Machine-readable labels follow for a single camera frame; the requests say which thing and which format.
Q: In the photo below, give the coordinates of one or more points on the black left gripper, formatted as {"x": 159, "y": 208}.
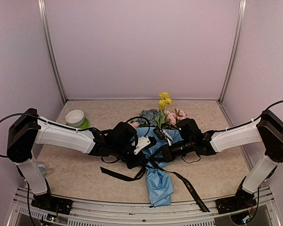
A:
{"x": 136, "y": 162}

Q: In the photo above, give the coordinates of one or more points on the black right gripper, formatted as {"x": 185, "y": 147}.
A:
{"x": 166, "y": 152}

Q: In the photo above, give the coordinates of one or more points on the black printed ribbon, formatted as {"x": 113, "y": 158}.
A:
{"x": 143, "y": 171}

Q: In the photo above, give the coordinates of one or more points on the pale pink fake flower stem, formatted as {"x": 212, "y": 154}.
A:
{"x": 173, "y": 117}

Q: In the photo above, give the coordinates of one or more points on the blue wrapping paper sheet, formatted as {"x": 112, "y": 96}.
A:
{"x": 159, "y": 183}

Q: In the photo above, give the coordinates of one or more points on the blue fake flower bunch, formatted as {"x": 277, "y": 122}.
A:
{"x": 153, "y": 116}

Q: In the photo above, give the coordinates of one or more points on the yellow fake flower stem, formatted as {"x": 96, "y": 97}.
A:
{"x": 165, "y": 100}

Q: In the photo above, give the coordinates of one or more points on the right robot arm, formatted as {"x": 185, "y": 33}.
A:
{"x": 267, "y": 128}

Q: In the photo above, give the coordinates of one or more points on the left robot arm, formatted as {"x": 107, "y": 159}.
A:
{"x": 121, "y": 142}

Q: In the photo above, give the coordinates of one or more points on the green plastic plate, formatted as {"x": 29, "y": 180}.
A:
{"x": 84, "y": 125}

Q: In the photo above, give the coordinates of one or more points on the white ceramic bowl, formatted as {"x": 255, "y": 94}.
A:
{"x": 75, "y": 118}

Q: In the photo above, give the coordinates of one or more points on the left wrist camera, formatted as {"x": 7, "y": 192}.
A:
{"x": 144, "y": 142}

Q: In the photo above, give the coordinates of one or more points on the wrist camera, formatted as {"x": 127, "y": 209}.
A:
{"x": 144, "y": 142}
{"x": 163, "y": 135}

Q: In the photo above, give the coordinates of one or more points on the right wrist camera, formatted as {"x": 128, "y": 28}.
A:
{"x": 163, "y": 135}

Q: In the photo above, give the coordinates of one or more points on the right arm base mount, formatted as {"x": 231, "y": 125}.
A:
{"x": 235, "y": 203}

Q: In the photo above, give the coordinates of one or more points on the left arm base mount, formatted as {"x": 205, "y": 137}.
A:
{"x": 52, "y": 203}

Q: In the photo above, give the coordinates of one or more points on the aluminium front frame rail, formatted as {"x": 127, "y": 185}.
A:
{"x": 96, "y": 213}

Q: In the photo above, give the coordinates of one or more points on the aluminium corner post right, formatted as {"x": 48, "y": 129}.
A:
{"x": 234, "y": 51}

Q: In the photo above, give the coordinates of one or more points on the aluminium corner post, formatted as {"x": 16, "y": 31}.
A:
{"x": 50, "y": 50}
{"x": 234, "y": 51}

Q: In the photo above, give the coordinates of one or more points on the aluminium corner post left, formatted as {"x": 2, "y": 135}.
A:
{"x": 50, "y": 50}

